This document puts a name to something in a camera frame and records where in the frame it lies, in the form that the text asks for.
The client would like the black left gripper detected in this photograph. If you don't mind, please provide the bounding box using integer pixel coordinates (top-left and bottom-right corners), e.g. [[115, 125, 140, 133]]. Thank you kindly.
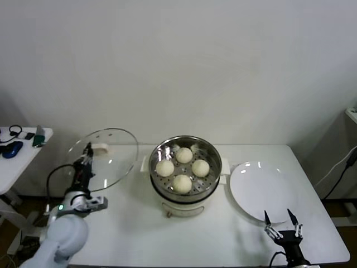
[[73, 141, 95, 193]]

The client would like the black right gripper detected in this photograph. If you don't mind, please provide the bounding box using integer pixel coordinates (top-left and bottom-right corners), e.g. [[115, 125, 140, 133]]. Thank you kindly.
[[263, 208, 305, 260]]

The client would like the round glass pot lid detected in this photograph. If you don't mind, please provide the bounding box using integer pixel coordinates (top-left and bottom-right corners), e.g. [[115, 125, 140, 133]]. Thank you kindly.
[[66, 127, 139, 194]]

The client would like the white steamed baozi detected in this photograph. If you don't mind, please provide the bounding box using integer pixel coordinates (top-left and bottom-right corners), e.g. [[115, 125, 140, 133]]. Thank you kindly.
[[172, 174, 193, 195], [155, 160, 175, 178], [191, 159, 210, 178], [175, 147, 193, 164]]

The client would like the stainless steel steamer basket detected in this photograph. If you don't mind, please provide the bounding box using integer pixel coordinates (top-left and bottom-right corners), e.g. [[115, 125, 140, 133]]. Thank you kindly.
[[141, 135, 231, 202]]

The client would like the white round plate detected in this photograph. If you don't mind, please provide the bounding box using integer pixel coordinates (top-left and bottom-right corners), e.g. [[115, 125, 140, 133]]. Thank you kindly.
[[229, 161, 300, 224]]

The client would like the green clamp tool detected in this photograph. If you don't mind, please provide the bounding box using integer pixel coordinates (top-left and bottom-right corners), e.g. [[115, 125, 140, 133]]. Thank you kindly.
[[32, 125, 47, 148]]

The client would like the white side table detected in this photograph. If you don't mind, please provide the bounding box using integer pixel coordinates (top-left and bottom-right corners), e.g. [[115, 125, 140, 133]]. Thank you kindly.
[[0, 127, 54, 252]]

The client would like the white stand foot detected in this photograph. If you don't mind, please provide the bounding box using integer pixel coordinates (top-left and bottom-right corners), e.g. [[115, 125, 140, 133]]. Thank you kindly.
[[333, 202, 357, 227]]

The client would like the blue computer mouse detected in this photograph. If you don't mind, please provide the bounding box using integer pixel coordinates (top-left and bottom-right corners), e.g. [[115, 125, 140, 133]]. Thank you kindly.
[[0, 141, 24, 159]]

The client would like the black headset loop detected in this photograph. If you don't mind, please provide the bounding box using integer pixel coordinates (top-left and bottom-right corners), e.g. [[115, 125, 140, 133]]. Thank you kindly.
[[8, 125, 23, 138]]

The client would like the white electric cooker base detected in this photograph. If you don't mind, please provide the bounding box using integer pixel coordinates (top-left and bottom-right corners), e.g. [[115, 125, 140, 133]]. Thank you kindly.
[[144, 167, 229, 219]]

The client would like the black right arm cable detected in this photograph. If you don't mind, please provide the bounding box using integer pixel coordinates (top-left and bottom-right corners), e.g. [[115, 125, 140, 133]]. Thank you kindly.
[[269, 250, 288, 268]]

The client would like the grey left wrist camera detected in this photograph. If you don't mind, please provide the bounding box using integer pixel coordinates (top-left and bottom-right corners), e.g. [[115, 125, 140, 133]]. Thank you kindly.
[[85, 195, 109, 212]]

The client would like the white wall cable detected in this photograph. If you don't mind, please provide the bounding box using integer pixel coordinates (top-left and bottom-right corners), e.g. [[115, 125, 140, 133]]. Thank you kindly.
[[316, 145, 357, 186]]

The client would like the black power cable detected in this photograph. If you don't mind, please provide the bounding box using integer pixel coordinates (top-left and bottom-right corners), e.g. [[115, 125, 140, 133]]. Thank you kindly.
[[322, 152, 357, 200]]

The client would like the black floor cable bundle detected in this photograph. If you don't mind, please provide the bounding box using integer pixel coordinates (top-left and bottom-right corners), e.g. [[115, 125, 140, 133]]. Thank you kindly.
[[15, 237, 41, 255]]

